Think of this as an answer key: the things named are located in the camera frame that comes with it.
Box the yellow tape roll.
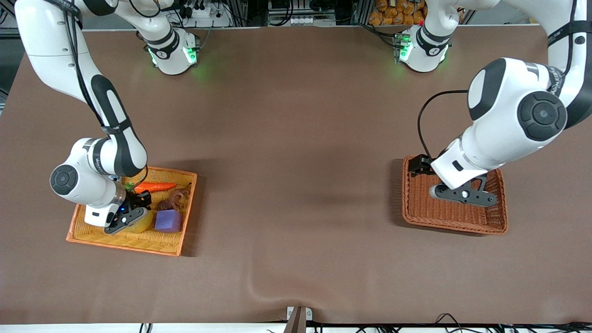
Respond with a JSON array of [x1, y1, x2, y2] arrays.
[[121, 210, 154, 233]]

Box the orange toy carrot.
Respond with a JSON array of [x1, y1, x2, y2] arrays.
[[124, 182, 177, 194]]

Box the brown toy animal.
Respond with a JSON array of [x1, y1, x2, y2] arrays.
[[158, 184, 192, 211]]

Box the purple foam cube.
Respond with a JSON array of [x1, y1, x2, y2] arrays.
[[154, 209, 183, 233]]

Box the orange wicker tray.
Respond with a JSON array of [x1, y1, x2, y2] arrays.
[[66, 166, 198, 256]]

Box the brown wicker basket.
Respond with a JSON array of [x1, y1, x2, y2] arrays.
[[401, 155, 508, 235]]

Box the pile of orange goods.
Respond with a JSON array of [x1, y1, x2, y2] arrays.
[[369, 0, 426, 26]]

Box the large white power strip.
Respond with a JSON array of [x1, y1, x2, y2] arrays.
[[183, 2, 232, 27]]

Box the black cable bundle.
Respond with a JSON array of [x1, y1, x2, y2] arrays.
[[432, 313, 592, 333]]

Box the metal camera post bracket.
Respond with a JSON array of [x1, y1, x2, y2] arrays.
[[286, 306, 313, 333]]

